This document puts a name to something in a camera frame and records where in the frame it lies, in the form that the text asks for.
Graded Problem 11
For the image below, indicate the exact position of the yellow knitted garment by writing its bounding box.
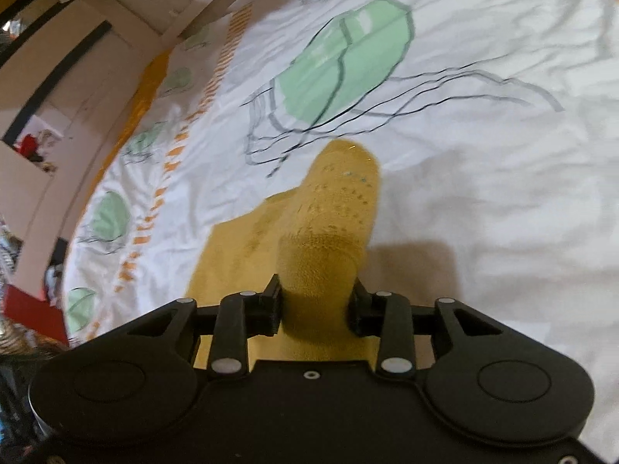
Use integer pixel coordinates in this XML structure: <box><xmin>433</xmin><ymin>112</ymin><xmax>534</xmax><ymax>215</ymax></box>
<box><xmin>186</xmin><ymin>139</ymin><xmax>384</xmax><ymax>364</ymax></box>

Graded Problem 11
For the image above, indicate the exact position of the white printed duvet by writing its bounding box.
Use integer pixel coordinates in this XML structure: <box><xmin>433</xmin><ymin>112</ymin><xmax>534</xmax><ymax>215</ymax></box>
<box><xmin>63</xmin><ymin>0</ymin><xmax>619</xmax><ymax>460</ymax></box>

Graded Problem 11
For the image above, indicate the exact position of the white bed frame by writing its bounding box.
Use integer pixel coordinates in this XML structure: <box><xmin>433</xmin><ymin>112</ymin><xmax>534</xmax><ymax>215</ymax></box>
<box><xmin>113</xmin><ymin>0</ymin><xmax>349</xmax><ymax>54</ymax></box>

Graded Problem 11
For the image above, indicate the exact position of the yellow bed sheet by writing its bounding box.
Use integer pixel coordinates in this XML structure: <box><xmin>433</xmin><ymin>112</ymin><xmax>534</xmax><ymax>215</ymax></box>
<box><xmin>104</xmin><ymin>51</ymin><xmax>171</xmax><ymax>165</ymax></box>

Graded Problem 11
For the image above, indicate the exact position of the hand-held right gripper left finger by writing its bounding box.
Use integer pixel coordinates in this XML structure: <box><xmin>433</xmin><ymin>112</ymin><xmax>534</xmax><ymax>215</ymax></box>
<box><xmin>127</xmin><ymin>274</ymin><xmax>284</xmax><ymax>380</ymax></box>

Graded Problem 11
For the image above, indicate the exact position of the red box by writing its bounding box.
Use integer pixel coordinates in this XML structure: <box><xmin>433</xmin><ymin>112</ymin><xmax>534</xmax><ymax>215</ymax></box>
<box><xmin>1</xmin><ymin>284</ymin><xmax>69</xmax><ymax>346</ymax></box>

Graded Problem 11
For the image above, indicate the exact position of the red item on shelf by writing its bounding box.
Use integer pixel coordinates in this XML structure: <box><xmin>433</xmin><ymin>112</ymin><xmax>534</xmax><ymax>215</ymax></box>
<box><xmin>15</xmin><ymin>133</ymin><xmax>44</xmax><ymax>160</ymax></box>

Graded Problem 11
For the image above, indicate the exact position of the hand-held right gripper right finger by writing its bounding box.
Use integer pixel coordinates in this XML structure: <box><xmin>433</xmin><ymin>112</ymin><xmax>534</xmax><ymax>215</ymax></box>
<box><xmin>348</xmin><ymin>278</ymin><xmax>504</xmax><ymax>380</ymax></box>

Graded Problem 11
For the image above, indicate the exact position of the white cabinet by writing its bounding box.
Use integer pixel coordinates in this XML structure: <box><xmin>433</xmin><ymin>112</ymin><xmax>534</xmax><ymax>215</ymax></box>
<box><xmin>0</xmin><ymin>0</ymin><xmax>162</xmax><ymax>300</ymax></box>

